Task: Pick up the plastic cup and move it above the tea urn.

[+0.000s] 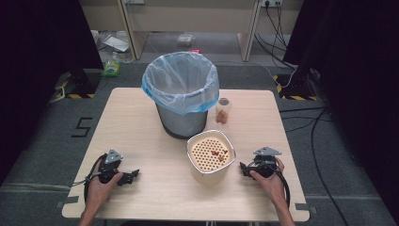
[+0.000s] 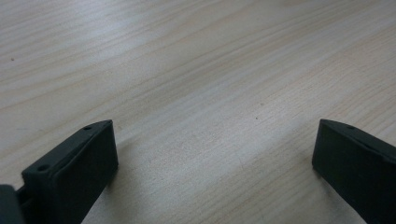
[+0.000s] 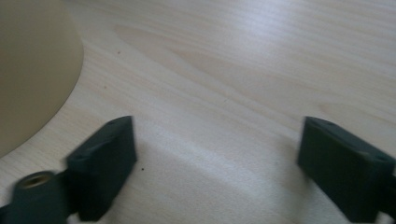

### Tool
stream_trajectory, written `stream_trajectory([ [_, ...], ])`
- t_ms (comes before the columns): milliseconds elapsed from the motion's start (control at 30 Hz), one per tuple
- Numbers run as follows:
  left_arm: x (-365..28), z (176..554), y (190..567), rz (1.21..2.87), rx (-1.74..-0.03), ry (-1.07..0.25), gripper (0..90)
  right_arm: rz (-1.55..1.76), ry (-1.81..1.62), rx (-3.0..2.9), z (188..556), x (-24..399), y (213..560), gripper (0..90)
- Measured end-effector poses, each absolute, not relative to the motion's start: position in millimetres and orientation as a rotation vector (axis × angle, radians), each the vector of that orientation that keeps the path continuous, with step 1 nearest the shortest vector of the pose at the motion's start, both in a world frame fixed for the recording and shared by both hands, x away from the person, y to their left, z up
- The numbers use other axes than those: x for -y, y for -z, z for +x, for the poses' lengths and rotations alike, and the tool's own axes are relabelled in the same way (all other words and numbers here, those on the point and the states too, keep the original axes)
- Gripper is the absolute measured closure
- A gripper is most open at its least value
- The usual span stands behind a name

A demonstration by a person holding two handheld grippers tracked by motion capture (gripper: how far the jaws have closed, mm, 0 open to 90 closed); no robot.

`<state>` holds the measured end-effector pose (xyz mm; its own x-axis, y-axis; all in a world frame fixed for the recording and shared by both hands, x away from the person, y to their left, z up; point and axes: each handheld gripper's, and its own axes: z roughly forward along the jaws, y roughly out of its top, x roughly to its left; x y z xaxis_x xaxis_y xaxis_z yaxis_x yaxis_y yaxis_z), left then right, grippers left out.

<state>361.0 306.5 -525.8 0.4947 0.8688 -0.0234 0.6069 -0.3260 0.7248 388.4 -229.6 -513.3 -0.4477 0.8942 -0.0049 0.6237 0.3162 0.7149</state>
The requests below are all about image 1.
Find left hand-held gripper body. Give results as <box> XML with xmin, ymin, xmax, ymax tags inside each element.
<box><xmin>99</xmin><ymin>149</ymin><xmax>130</xmax><ymax>186</ymax></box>

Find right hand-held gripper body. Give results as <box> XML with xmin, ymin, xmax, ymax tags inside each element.
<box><xmin>249</xmin><ymin>146</ymin><xmax>282</xmax><ymax>179</ymax></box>

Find person's right hand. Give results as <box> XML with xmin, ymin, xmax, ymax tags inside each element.
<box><xmin>250</xmin><ymin>157</ymin><xmax>288</xmax><ymax>206</ymax></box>

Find person's left hand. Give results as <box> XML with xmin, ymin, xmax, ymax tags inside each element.
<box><xmin>85</xmin><ymin>160</ymin><xmax>124</xmax><ymax>212</ymax></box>

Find red food scraps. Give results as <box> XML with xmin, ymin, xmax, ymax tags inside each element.
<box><xmin>210</xmin><ymin>149</ymin><xmax>230</xmax><ymax>163</ymax></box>

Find white square container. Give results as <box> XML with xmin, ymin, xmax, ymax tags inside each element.
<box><xmin>186</xmin><ymin>129</ymin><xmax>237</xmax><ymax>186</ymax></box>

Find perforated beige strainer insert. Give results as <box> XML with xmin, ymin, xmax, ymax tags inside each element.
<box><xmin>189</xmin><ymin>136</ymin><xmax>235</xmax><ymax>172</ymax></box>

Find brown food pieces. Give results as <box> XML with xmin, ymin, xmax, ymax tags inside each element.
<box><xmin>215</xmin><ymin>109</ymin><xmax>229</xmax><ymax>124</ymax></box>

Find clear plastic jar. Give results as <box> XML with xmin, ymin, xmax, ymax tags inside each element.
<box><xmin>215</xmin><ymin>97</ymin><xmax>232</xmax><ymax>125</ymax></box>

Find grey trash bin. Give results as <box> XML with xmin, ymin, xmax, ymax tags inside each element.
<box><xmin>155</xmin><ymin>102</ymin><xmax>209</xmax><ymax>140</ymax></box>

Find stand base with striped tape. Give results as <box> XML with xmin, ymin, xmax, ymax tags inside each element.
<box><xmin>47</xmin><ymin>69</ymin><xmax>103</xmax><ymax>105</ymax></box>
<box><xmin>272</xmin><ymin>70</ymin><xmax>320</xmax><ymax>102</ymax></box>

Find blue plastic bin bag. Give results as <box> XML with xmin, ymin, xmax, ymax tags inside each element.
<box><xmin>141</xmin><ymin>51</ymin><xmax>221</xmax><ymax>116</ymax></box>

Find green packet on floor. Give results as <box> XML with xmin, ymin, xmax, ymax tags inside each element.
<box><xmin>101</xmin><ymin>51</ymin><xmax>122</xmax><ymax>78</ymax></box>

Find crumpled plastic wrapping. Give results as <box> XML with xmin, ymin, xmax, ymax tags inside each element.
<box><xmin>91</xmin><ymin>29</ymin><xmax>134</xmax><ymax>64</ymax></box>

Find black curtain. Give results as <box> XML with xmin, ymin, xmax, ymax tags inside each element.
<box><xmin>0</xmin><ymin>0</ymin><xmax>104</xmax><ymax>186</ymax></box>
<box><xmin>282</xmin><ymin>0</ymin><xmax>399</xmax><ymax>224</ymax></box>

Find clear plastic packet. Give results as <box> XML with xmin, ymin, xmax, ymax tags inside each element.
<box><xmin>176</xmin><ymin>33</ymin><xmax>195</xmax><ymax>45</ymax></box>

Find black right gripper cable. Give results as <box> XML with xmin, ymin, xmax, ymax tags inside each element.
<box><xmin>275</xmin><ymin>163</ymin><xmax>292</xmax><ymax>209</ymax></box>

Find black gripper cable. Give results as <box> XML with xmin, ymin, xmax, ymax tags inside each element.
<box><xmin>275</xmin><ymin>163</ymin><xmax>292</xmax><ymax>209</ymax></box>
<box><xmin>83</xmin><ymin>153</ymin><xmax>108</xmax><ymax>203</ymax></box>

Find silver braided cable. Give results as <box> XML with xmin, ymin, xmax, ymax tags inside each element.
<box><xmin>71</xmin><ymin>177</ymin><xmax>102</xmax><ymax>188</ymax></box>

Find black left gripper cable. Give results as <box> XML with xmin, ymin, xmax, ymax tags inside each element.
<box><xmin>83</xmin><ymin>153</ymin><xmax>108</xmax><ymax>203</ymax></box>

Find black floor cables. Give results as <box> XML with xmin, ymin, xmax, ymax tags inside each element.
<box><xmin>278</xmin><ymin>105</ymin><xmax>351</xmax><ymax>226</ymax></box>

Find white floor cable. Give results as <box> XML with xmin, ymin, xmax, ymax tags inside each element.
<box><xmin>215</xmin><ymin>59</ymin><xmax>298</xmax><ymax>89</ymax></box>

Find black power cables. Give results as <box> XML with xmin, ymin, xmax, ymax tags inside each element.
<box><xmin>253</xmin><ymin>1</ymin><xmax>297</xmax><ymax>71</ymax></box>

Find white wall socket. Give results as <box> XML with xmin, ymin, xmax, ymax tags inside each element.
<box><xmin>260</xmin><ymin>0</ymin><xmax>284</xmax><ymax>8</ymax></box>

